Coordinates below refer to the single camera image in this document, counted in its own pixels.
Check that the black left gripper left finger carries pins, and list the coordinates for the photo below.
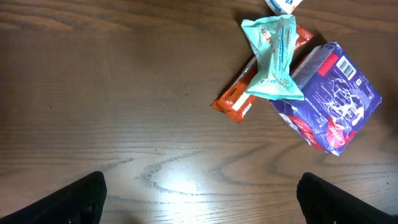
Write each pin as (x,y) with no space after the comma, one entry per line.
(79,202)

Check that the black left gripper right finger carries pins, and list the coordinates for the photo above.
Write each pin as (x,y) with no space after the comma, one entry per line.
(324,203)

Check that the purple snack packet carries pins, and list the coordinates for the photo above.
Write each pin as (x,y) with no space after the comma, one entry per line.
(338,99)

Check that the orange snack bar wrapper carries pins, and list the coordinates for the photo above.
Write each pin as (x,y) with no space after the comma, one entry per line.
(234,101)

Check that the mint green tissue packet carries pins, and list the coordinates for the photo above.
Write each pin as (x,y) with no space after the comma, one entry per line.
(273,40)

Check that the orange white small packet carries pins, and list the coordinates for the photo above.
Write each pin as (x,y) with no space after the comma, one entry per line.
(280,7)

